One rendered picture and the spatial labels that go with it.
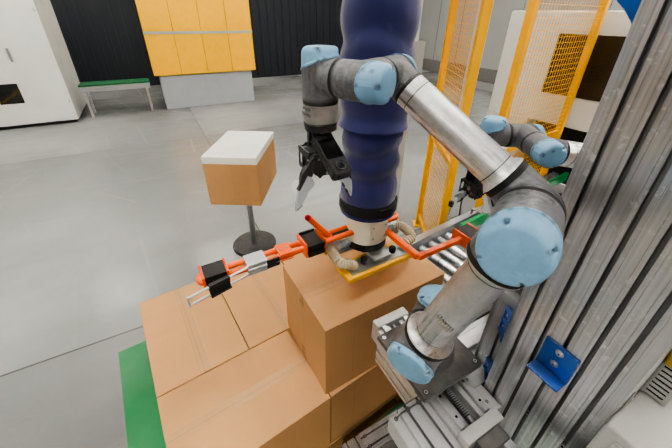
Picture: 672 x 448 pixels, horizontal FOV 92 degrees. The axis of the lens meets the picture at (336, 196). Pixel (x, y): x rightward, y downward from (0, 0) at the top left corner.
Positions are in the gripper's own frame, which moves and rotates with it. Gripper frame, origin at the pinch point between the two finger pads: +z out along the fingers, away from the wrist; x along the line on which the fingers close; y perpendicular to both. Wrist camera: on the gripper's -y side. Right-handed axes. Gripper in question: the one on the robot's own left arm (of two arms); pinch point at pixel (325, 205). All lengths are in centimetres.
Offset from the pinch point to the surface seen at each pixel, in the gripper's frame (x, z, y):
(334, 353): -7, 73, 8
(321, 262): -18, 58, 41
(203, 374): 40, 98, 41
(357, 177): -24.4, 8.4, 23.7
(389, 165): -33.6, 3.6, 18.4
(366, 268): -26, 44, 16
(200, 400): 43, 97, 30
